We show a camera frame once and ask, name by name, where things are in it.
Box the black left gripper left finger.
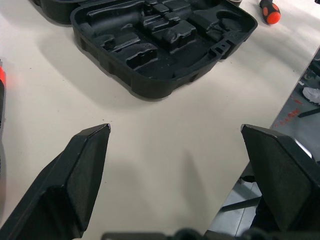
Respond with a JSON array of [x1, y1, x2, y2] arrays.
[[0, 123, 112, 240]]

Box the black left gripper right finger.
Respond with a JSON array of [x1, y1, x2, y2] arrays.
[[240, 123, 320, 232]]

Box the orange and black screwdriver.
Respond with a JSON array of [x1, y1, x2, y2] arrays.
[[258, 0, 281, 25]]

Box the black plastic tool case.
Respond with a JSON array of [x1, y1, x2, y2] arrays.
[[29, 0, 259, 100]]

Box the black chair base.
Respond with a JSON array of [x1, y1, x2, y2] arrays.
[[298, 106, 320, 119]]

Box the white crumpled paper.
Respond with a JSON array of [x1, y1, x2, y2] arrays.
[[301, 86, 320, 104]]

